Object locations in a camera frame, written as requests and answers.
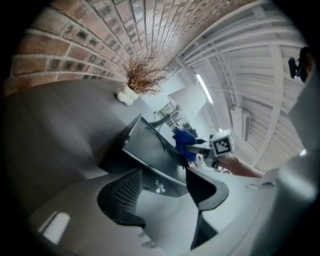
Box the white air conditioner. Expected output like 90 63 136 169
229 107 252 142

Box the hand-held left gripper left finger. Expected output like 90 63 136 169
29 168 156 255

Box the blue cloth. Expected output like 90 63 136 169
172 128 198 163

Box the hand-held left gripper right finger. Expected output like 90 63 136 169
185 159 316 251

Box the black lamp base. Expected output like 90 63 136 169
148 113 174 137

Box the clear glass drawer knob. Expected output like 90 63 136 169
154 179 167 194

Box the dried brown plant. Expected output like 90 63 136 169
122 51 169 97

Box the white lamp shade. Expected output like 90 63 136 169
167 84 208 124

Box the ceiling tube light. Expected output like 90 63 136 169
195 73 215 104

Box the white bubble vase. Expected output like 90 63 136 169
116 83 140 106

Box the person's white shirt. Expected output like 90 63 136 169
286 71 320 156

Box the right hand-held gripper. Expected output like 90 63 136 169
185 129 236 169

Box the black drawer front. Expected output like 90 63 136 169
139 166 190 199

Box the black head-mounted camera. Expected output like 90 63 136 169
287 56 302 80

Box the person's head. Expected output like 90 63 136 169
299 46 316 85

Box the person's right forearm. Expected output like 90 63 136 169
216 152 265 179

